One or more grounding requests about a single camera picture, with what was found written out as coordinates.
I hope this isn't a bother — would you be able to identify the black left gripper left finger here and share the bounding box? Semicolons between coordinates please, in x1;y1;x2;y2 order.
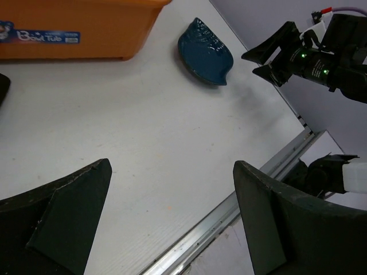
1;159;112;274

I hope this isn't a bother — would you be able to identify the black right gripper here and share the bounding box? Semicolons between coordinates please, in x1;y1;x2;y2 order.
241;21;335;86

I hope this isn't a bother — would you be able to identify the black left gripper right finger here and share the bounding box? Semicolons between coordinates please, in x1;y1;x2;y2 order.
233;160;366;274

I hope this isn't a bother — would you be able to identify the blue leaf-shaped plate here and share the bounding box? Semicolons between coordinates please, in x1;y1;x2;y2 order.
177;17;234;86

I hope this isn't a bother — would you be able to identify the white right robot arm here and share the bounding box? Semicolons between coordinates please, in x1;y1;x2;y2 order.
241;14;366;103

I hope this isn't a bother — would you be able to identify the orange plastic bin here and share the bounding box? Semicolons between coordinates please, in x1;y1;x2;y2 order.
1;0;169;60

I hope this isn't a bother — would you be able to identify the amber square plate black rim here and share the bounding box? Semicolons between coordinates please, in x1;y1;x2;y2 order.
0;74;11;106

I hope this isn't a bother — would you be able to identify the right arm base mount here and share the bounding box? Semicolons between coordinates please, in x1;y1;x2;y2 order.
283;154;358;199

